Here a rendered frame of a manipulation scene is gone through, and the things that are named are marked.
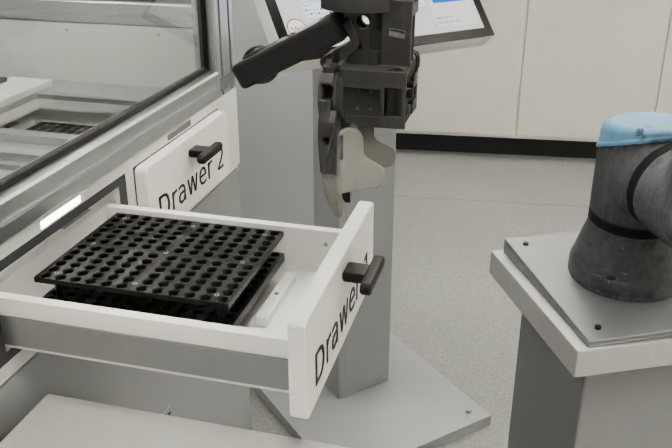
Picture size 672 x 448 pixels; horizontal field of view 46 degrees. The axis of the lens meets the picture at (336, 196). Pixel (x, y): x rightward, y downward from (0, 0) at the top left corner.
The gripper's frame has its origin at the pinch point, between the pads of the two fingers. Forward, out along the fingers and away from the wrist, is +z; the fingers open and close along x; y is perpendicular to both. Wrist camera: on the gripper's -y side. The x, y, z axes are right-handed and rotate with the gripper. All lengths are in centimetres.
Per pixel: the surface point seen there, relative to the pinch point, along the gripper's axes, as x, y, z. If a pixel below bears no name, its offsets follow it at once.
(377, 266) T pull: 2.7, 3.9, 8.8
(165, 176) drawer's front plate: 24.8, -31.3, 10.4
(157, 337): -10.4, -15.4, 12.6
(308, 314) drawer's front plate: -11.0, 0.3, 7.2
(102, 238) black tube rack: 3.8, -29.3, 10.2
